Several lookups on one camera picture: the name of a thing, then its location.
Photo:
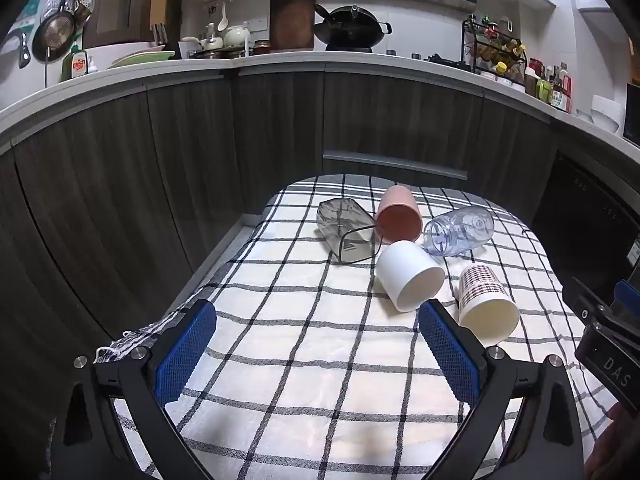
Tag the white cup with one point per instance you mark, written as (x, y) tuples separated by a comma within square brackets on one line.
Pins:
[(407, 275)]

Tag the black built-in appliance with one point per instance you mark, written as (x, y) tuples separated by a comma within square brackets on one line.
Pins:
[(585, 210)]

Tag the black white checkered cloth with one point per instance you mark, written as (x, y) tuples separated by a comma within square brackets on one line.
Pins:
[(310, 340)]

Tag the knife set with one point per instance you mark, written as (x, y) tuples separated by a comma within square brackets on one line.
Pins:
[(160, 34)]

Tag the pink cup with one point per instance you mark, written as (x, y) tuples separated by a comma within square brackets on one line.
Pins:
[(398, 215)]

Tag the white ladle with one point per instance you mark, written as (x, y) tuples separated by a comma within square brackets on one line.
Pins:
[(223, 17)]

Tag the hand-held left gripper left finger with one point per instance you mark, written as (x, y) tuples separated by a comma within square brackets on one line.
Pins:
[(184, 352)]

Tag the dark wood cabinet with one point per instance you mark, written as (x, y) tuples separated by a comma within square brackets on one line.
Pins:
[(125, 180)]

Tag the green dish soap bottle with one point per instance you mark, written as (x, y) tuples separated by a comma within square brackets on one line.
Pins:
[(78, 64)]

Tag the grey transparent cup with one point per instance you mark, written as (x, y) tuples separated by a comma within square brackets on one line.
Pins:
[(340, 222)]

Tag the hanging metal colander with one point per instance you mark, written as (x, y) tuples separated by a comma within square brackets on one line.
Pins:
[(75, 2)]

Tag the brown patterned paper cup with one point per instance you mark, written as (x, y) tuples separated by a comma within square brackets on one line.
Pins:
[(485, 305)]

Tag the white basin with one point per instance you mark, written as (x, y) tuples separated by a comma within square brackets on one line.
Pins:
[(107, 57)]

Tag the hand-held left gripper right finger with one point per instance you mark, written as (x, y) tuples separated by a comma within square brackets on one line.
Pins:
[(450, 355)]

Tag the clear plastic bottle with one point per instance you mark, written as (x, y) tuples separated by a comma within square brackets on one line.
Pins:
[(462, 230)]

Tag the hanging frying pan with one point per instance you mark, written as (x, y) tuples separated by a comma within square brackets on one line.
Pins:
[(54, 35)]

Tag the red label sauce bottle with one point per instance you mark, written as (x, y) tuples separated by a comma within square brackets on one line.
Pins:
[(560, 95)]

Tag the black hanging spatula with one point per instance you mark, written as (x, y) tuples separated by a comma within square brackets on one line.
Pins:
[(23, 50)]

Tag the brown cutting board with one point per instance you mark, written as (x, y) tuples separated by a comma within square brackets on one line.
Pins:
[(291, 20)]

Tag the person's right hand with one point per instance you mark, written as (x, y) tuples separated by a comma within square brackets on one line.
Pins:
[(617, 445)]

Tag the small white pot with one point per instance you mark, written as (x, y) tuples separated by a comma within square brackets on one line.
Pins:
[(191, 46)]

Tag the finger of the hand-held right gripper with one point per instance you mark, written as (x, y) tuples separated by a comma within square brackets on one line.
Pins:
[(629, 296), (582, 300)]

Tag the white teapot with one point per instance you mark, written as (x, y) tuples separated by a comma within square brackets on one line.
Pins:
[(236, 35)]

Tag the green tray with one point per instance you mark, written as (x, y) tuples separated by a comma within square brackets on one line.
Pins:
[(145, 56)]

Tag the microwave oven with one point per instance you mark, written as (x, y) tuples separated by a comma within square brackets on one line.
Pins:
[(632, 115)]

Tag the black wok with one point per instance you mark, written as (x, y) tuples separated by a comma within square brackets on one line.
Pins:
[(350, 27)]

